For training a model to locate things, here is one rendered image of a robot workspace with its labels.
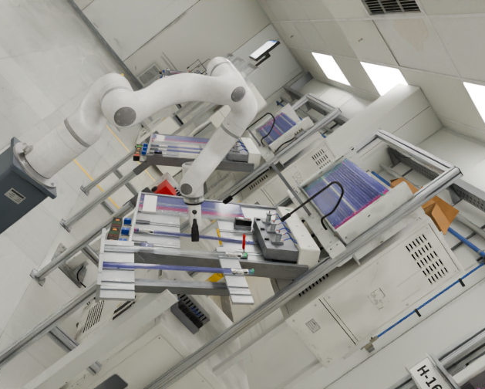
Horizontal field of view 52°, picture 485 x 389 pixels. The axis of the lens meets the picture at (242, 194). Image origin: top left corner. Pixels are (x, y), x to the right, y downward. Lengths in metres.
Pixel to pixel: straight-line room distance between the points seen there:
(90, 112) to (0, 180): 0.36
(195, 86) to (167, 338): 1.00
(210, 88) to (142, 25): 8.86
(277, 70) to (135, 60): 2.95
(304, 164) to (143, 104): 1.92
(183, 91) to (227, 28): 8.89
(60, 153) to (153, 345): 0.86
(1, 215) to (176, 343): 0.83
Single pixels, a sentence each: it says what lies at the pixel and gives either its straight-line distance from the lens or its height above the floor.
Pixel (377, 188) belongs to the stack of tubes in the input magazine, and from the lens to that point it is 2.08.
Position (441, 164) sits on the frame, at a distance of 2.13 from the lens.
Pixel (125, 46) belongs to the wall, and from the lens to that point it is 10.58.
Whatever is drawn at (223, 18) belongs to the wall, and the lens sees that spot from 10.57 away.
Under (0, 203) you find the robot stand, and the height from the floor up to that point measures 0.56.
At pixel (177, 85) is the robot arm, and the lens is 1.71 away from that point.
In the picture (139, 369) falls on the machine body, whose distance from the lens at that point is 2.18.
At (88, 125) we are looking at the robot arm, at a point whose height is 0.95.
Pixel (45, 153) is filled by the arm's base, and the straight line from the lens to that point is 1.74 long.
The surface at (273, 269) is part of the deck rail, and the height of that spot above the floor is 1.10.
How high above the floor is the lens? 1.36
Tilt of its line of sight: 5 degrees down
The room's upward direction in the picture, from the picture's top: 53 degrees clockwise
